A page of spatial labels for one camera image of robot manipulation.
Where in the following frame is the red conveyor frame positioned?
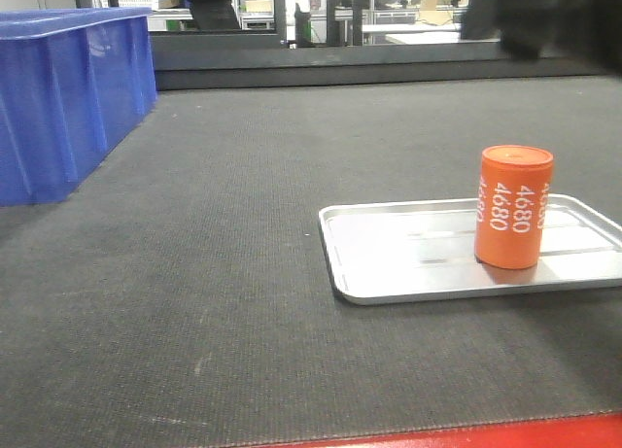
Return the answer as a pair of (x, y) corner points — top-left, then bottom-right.
(291, 413), (621, 447)

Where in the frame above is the blue conveyor bin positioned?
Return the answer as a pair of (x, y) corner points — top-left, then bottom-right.
(1, 7), (157, 206)

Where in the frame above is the orange cylindrical capacitor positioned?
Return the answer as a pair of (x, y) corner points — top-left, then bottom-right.
(474, 145), (554, 270)

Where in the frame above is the silver metal tray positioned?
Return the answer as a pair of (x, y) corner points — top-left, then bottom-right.
(319, 194), (621, 305)

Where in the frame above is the dark conveyor belt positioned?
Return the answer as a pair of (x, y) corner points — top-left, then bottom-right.
(1, 78), (621, 447)

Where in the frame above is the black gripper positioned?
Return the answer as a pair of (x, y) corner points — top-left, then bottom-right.
(460, 0), (621, 74)

